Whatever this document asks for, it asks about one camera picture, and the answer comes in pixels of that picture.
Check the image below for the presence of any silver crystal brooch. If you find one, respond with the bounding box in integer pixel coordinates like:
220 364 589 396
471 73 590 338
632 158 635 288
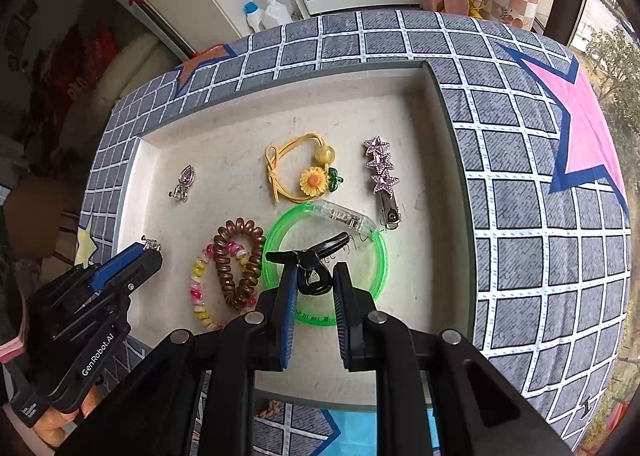
141 235 162 251

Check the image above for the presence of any black claw hair clip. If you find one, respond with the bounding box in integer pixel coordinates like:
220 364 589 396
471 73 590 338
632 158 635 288
266 232 349 297

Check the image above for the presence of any pink heart crystal brooch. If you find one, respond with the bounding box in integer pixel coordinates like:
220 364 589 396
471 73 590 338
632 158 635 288
168 165 195 203

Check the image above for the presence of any yellow flower hair tie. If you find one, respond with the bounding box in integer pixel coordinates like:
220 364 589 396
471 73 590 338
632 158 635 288
263 131 345 205

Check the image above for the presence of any brown braided bracelet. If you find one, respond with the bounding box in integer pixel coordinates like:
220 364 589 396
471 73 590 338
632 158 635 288
252 398 288 420

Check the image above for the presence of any teal beige jewelry tray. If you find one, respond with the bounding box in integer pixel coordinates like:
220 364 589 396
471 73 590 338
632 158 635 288
116 61 477 346

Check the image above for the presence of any person's left hand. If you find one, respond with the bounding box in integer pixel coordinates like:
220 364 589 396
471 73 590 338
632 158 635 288
32 386 102 448

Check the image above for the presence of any green plastic bangle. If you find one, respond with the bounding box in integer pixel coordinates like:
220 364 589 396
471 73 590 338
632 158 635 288
262 199 388 327

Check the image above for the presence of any purple star hair clip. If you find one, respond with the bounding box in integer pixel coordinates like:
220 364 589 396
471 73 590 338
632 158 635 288
363 135 401 230

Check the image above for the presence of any beige sofa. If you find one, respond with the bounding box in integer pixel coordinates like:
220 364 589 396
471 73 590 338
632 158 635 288
55 32 180 156

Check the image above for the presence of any checkered star tablecloth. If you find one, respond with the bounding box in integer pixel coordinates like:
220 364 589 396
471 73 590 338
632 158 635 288
80 10 631 447

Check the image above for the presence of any blue cap detergent bottle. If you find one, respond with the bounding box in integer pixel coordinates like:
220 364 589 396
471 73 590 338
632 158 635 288
243 1 264 33

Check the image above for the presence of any white detergent jug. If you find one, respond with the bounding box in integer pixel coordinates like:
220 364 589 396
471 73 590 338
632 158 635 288
256 0 296 30

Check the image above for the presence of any brown spiral hair tie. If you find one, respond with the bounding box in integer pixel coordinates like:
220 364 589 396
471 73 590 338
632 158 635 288
211 218 267 312

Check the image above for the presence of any pink yellow spiral hair tie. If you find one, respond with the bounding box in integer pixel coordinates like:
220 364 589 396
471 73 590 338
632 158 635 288
188 241 252 332

